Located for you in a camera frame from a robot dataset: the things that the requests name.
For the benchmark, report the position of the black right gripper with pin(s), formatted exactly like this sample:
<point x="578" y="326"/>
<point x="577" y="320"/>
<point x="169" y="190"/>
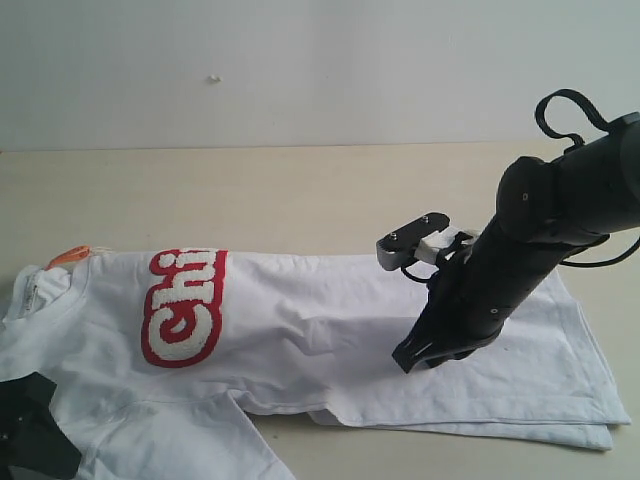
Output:
<point x="446" y="329"/>

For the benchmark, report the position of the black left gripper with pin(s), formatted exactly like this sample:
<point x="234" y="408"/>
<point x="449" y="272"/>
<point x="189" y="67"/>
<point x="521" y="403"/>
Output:
<point x="30" y="437"/>

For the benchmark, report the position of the white t-shirt red lettering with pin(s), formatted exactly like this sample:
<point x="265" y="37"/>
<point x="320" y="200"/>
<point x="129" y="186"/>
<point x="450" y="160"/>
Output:
<point x="161" y="358"/>

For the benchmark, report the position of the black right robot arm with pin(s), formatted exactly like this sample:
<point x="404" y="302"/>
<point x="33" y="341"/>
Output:
<point x="545" y="212"/>

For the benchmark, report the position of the orange neck label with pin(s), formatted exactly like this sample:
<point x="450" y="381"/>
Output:
<point x="72" y="255"/>

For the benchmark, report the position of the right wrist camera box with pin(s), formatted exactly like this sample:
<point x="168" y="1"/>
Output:
<point x="397" y="248"/>

